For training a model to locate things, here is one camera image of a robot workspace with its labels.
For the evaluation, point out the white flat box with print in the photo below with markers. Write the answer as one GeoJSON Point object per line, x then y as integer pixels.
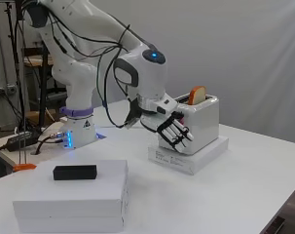
{"type": "Point", "coordinates": [186, 164]}

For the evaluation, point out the toast slice with orange crust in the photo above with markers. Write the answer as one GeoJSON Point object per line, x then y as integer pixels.
{"type": "Point", "coordinates": [197, 95]}

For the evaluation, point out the steel toaster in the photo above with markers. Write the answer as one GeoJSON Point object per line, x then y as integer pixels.
{"type": "Point", "coordinates": [205, 130]}

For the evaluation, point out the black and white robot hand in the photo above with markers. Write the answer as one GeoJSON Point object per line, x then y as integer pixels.
{"type": "Point", "coordinates": [160, 117]}

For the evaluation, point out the wooden shelf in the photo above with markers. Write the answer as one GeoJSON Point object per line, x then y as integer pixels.
{"type": "Point", "coordinates": [33, 60]}

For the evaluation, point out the white hanging sheet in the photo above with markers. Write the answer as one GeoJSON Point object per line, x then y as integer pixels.
{"type": "Point", "coordinates": [250, 65]}

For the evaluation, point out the grey wall outlet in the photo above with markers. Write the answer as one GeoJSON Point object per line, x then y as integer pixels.
{"type": "Point", "coordinates": [9, 89]}

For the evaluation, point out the black power strip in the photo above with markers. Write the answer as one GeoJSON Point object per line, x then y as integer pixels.
{"type": "Point", "coordinates": [22, 141]}

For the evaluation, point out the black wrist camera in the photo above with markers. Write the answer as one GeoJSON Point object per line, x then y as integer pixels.
{"type": "Point", "coordinates": [134, 115]}

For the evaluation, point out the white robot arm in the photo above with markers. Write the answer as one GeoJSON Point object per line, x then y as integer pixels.
{"type": "Point", "coordinates": [79, 78]}

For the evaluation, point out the black block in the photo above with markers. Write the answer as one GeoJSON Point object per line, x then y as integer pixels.
{"type": "Point", "coordinates": [75, 173]}

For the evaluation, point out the black stand pole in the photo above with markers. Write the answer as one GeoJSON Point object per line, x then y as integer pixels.
{"type": "Point", "coordinates": [20, 97]}

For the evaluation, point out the orange clamp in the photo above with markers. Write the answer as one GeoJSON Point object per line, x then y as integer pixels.
{"type": "Point", "coordinates": [23, 167]}

